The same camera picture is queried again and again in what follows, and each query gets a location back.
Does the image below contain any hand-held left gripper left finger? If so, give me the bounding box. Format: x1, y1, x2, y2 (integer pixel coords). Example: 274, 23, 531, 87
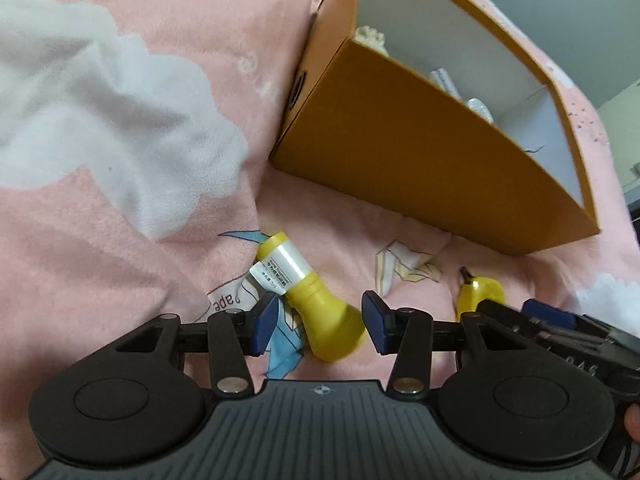
115, 292, 281, 397

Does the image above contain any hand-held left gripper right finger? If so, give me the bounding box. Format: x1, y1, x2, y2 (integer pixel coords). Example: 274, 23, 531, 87
361, 290, 501, 395

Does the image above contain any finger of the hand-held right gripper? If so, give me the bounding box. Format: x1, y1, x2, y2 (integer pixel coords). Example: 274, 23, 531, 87
521, 298, 627, 347
475, 299, 557, 357

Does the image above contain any small yellow toy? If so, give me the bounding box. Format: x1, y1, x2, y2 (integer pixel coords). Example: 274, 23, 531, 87
457, 265, 507, 322

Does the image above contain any yellow bottle with white label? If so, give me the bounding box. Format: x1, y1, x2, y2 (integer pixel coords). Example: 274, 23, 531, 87
249, 231, 366, 363

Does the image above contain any orange cardboard box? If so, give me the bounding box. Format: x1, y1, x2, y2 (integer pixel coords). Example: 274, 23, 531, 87
268, 0, 601, 257

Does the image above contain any white printed carton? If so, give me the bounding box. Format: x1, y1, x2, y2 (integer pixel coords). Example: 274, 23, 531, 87
429, 66, 464, 101

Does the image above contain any person's right hand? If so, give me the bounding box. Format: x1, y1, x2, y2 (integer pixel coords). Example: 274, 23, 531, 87
622, 402, 640, 439

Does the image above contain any pink printed blanket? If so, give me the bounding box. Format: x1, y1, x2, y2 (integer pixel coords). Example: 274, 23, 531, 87
0, 0, 640, 467

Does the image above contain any cream door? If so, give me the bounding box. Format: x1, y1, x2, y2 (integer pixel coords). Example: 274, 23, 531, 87
595, 80, 640, 201

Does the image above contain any white tube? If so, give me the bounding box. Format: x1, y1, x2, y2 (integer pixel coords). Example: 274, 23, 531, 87
467, 97, 496, 125

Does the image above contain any cream drawstring cloth pouch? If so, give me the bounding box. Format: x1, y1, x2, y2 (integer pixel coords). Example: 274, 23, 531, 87
352, 24, 389, 59

